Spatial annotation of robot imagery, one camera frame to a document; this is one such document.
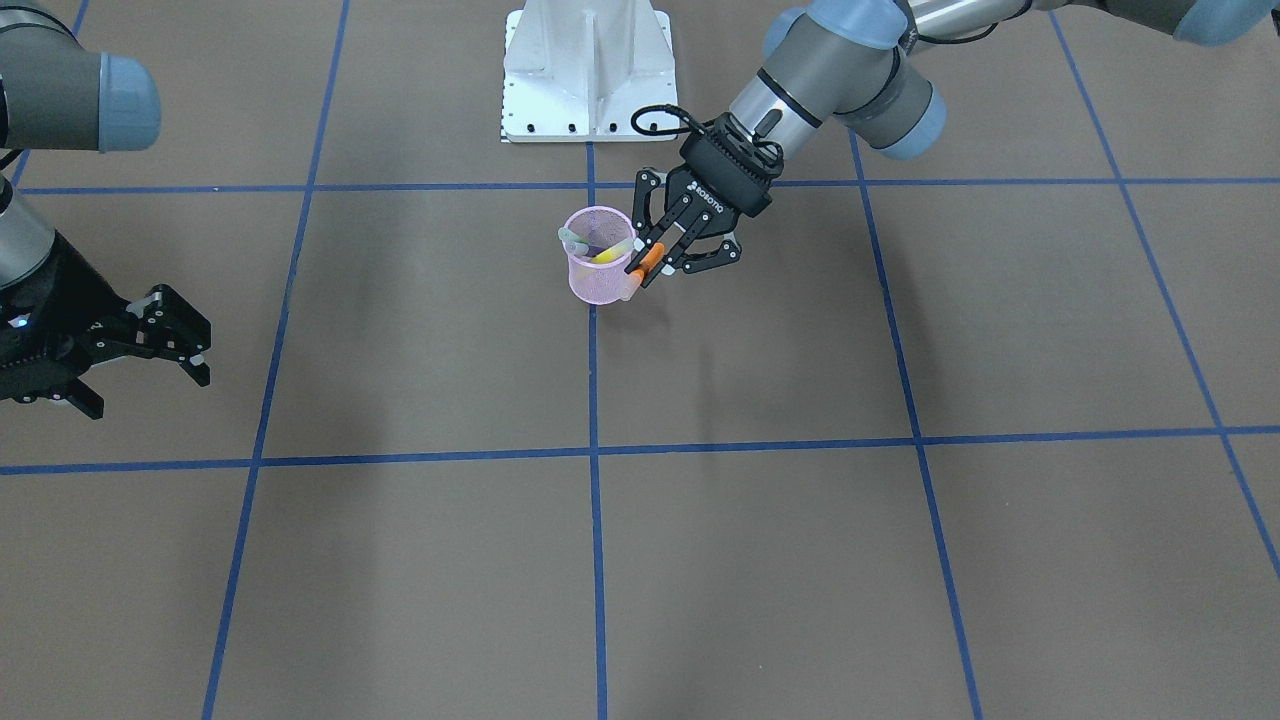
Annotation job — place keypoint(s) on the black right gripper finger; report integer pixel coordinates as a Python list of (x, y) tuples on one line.
[(72, 391), (163, 325)]

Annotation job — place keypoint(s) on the green highlighter pen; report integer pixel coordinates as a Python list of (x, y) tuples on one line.
[(572, 243)]

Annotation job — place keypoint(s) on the white camera pedestal column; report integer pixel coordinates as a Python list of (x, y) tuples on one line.
[(577, 71)]

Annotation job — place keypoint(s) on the yellow highlighter pen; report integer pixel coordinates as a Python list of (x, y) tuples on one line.
[(616, 253)]

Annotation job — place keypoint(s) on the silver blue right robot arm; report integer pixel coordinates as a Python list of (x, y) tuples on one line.
[(57, 95)]

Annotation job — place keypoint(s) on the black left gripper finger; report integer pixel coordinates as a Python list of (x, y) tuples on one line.
[(682, 188), (706, 241)]

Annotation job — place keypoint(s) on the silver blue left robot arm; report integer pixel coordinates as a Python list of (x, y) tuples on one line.
[(828, 60)]

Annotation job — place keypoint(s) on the pink mesh pen holder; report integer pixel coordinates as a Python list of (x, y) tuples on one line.
[(599, 244)]

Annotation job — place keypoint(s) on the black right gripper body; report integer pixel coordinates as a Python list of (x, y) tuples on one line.
[(68, 292)]

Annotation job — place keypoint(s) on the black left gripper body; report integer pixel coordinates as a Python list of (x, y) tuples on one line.
[(728, 180)]

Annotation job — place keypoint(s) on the orange highlighter pen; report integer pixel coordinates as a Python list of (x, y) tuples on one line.
[(634, 279)]

